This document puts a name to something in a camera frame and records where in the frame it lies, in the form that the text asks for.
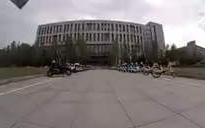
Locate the row of trees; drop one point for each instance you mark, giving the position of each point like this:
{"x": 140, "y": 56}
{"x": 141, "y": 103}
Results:
{"x": 20, "y": 53}

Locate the row of parked bicycles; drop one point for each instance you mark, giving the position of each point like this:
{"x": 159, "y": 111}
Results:
{"x": 131, "y": 67}
{"x": 78, "y": 67}

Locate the grey paved plaza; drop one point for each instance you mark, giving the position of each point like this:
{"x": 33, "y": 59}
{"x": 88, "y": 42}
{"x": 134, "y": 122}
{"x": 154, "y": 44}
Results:
{"x": 103, "y": 96}

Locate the large grey multi-storey building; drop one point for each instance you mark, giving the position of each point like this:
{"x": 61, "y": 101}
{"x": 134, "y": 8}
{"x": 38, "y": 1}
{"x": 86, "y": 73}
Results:
{"x": 100, "y": 36}

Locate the grass strip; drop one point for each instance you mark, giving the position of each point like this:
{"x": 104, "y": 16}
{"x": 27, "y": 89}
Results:
{"x": 195, "y": 72}
{"x": 13, "y": 72}

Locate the dark hanging sign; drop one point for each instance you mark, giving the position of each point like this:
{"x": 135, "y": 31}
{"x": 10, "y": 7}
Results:
{"x": 19, "y": 3}

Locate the black motorcycle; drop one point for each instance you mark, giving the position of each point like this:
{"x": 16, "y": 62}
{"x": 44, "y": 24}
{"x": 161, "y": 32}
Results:
{"x": 58, "y": 70}

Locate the low grey building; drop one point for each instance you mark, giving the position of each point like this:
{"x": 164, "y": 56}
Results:
{"x": 193, "y": 52}

